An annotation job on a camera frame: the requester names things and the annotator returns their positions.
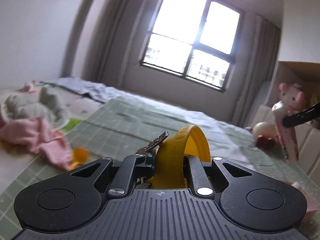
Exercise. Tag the cream padded headboard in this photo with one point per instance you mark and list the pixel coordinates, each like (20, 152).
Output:
(302, 143)

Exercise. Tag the window with bars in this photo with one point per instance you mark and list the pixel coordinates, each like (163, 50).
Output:
(195, 40)

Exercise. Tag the pink cloth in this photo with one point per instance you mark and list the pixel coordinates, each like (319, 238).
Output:
(38, 137)

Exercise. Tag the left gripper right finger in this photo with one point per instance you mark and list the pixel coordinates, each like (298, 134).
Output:
(197, 179)

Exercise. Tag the grey blanket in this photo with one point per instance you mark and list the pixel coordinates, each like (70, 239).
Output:
(96, 91)

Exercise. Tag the pink bunny plush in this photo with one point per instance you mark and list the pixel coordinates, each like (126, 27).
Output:
(291, 101)

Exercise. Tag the beige curtain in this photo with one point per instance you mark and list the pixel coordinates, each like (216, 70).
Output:
(102, 37)

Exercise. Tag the green checked bedsheet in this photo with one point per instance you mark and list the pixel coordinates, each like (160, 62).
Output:
(122, 123)

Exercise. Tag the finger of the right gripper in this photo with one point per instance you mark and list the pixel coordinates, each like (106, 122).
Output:
(302, 117)

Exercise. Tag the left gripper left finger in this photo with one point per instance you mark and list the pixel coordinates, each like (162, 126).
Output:
(125, 174)

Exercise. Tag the yellow silicone band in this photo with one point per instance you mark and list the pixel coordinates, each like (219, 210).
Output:
(189, 140)

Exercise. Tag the brown cardboard box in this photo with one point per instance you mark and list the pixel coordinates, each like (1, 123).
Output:
(305, 74)

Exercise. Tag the grey plush toy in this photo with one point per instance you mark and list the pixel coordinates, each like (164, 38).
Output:
(46, 104)

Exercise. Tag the orange plastic spoon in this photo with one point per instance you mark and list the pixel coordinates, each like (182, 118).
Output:
(79, 157)

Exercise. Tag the cream round plush toy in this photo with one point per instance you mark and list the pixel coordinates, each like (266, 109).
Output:
(265, 135)

